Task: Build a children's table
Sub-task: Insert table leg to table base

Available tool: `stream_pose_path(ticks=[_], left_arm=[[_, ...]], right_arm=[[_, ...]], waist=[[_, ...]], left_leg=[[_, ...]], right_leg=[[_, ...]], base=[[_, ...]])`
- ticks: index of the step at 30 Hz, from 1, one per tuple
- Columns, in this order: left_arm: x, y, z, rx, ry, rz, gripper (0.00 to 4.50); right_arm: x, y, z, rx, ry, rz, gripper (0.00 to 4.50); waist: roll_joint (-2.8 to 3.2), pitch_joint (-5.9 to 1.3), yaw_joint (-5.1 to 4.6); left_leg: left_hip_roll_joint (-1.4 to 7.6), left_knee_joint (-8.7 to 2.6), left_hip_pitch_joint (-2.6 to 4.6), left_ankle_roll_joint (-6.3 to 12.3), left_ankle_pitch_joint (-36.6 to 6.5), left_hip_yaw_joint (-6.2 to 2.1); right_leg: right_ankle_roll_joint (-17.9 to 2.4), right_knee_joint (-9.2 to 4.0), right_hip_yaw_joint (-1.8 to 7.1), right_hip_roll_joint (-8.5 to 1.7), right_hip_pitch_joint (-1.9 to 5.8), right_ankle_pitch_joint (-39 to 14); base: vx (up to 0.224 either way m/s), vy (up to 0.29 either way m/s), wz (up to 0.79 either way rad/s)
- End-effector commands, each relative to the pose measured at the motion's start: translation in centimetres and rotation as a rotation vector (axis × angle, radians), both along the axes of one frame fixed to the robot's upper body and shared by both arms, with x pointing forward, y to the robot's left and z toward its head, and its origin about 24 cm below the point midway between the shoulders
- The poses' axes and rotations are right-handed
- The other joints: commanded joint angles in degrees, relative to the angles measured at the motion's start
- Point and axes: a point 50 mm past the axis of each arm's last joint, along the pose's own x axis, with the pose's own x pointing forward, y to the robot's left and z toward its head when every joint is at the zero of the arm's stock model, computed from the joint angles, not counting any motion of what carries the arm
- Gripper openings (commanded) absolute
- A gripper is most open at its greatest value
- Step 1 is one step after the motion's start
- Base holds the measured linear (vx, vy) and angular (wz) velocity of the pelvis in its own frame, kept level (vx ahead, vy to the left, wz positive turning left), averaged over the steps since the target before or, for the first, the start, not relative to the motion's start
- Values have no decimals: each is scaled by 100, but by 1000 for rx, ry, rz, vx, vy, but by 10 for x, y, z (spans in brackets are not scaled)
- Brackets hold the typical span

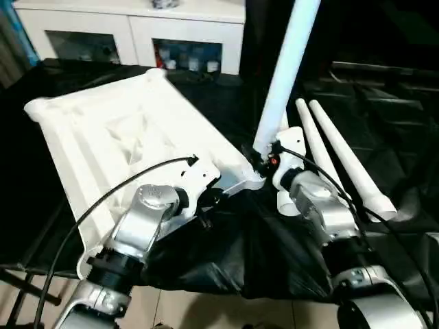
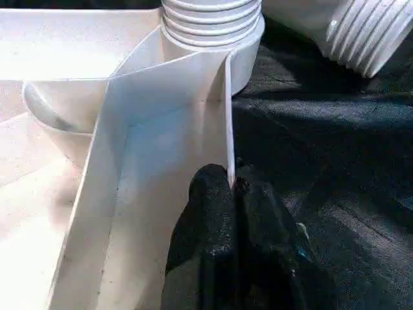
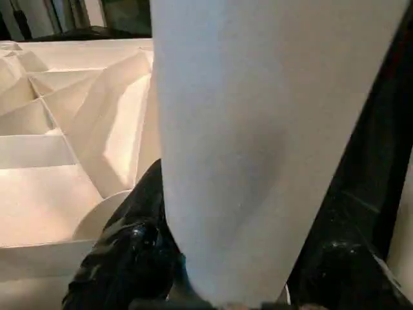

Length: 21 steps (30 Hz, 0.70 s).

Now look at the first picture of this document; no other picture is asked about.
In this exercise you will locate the red bottle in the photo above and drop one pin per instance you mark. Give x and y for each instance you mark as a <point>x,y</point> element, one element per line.
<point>160,58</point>

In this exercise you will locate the white glass-door cabinet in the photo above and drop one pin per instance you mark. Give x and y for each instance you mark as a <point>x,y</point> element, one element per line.
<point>130,27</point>

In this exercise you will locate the white plastic table leg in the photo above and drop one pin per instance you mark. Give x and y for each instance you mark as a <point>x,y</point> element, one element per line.
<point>346,157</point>
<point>288,68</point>
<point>313,137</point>
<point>287,205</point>

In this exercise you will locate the grey curtain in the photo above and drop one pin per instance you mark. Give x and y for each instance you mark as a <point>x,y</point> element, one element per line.
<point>13,51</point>

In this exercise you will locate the black work mat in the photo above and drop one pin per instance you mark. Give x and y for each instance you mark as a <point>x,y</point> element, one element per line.
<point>377,130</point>

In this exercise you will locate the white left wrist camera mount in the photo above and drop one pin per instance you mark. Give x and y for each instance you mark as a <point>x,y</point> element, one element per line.
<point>195,174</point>

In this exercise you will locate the white plastic table top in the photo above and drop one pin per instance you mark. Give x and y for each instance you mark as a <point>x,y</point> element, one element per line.
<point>103,137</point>

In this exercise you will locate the dark metal stand frame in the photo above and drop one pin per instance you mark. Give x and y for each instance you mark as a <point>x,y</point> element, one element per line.
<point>31,288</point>

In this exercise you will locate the dark low shelf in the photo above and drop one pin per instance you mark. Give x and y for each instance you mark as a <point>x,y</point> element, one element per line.
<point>384,70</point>

